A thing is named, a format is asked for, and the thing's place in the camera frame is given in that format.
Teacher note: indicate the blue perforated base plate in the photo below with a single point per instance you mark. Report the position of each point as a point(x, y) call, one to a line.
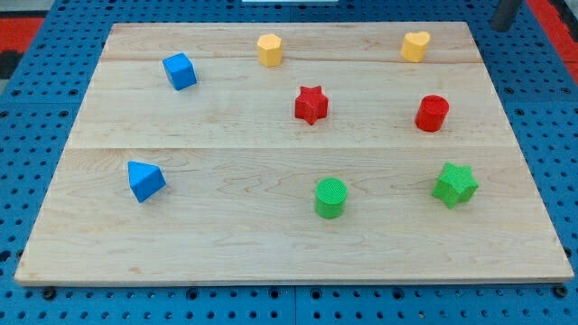
point(43, 95)

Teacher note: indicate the blue cube block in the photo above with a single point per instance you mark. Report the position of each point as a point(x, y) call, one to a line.
point(179, 71)

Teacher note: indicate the dark grey robot stick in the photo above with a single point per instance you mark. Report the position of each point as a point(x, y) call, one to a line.
point(504, 15)

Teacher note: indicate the yellow hexagon block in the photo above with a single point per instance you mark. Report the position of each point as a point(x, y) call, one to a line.
point(269, 50)

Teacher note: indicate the wooden board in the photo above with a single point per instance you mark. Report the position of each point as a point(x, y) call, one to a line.
point(241, 170)

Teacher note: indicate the green star block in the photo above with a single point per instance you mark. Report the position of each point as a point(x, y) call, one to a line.
point(455, 184)

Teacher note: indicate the green cylinder block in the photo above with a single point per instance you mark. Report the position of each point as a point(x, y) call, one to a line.
point(330, 197)

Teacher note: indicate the blue triangle block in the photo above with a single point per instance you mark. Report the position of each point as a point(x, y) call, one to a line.
point(144, 179)

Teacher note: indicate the red cylinder block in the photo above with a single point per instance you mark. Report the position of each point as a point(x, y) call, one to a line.
point(432, 113)

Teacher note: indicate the red star block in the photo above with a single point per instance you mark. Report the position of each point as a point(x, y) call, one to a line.
point(311, 104)

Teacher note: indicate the yellow heart block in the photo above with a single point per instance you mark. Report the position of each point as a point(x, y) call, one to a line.
point(414, 46)

